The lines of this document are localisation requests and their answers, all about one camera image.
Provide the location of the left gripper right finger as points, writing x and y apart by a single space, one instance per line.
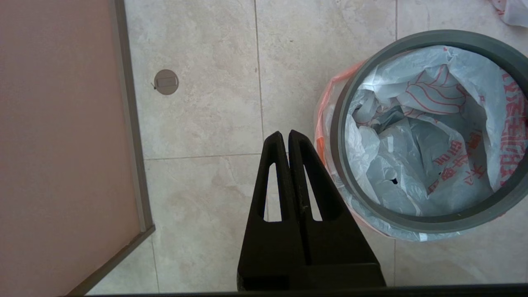
338 255

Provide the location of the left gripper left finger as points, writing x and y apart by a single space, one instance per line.
268 255

